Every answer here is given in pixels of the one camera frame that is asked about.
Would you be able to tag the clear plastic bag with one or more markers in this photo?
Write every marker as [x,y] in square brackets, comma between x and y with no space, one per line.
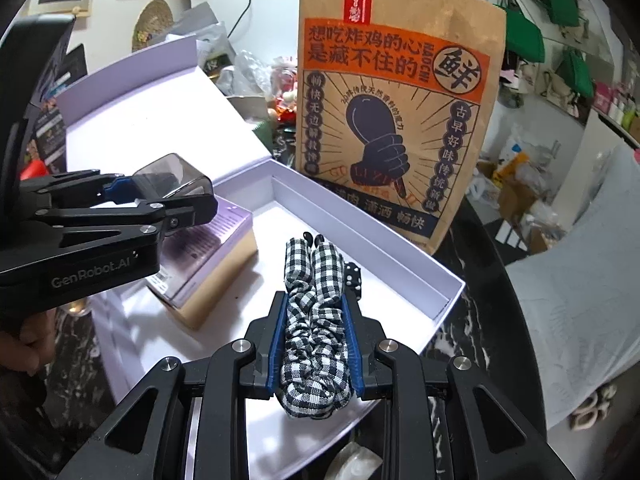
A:
[252,72]

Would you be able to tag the grey plastic bag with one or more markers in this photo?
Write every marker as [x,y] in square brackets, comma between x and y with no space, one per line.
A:
[205,30]

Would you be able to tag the grey embossed sheet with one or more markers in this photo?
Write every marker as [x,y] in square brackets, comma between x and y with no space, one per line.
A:
[575,310]

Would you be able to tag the pile of cardboard boxes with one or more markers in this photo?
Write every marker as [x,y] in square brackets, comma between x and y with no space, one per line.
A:
[515,200]

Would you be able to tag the person's left hand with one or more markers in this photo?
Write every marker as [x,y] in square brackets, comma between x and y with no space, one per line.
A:
[22,345]

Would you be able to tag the round woven mat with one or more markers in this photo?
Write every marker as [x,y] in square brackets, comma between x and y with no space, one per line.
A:
[152,25]

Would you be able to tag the pair of slippers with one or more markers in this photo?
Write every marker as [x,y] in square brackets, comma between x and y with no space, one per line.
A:
[592,405]

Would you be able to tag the white refrigerator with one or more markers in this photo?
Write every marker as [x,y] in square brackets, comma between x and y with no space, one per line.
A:
[270,15]

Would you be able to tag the red white plush toy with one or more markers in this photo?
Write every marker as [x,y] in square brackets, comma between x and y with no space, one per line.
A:
[285,90]

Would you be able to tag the smoky transparent case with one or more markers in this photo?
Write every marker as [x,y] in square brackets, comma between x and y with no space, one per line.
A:
[175,175]

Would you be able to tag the black white checkered scrunchie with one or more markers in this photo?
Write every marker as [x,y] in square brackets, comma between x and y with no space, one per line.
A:
[310,310]

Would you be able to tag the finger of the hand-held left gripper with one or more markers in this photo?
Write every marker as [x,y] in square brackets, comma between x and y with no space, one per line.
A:
[117,189]
[190,210]

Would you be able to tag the red container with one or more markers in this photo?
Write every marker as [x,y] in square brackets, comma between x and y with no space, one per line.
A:
[40,167]

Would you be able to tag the lavender gift box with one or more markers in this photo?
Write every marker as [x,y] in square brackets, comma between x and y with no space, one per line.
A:
[400,300]

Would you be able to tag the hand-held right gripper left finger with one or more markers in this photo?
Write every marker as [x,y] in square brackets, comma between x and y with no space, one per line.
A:
[277,340]

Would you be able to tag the black printed box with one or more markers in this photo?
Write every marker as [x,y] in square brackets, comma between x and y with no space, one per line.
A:
[55,125]

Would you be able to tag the purple and tan box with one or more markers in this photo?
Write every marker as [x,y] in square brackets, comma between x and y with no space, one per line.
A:
[220,270]

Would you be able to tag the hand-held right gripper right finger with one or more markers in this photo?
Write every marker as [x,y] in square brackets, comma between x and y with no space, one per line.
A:
[352,340]

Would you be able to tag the row of bottles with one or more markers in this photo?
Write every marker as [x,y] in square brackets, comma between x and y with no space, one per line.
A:
[620,110]

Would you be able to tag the printed brown paper bag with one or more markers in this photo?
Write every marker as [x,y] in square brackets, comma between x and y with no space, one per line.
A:
[400,110]

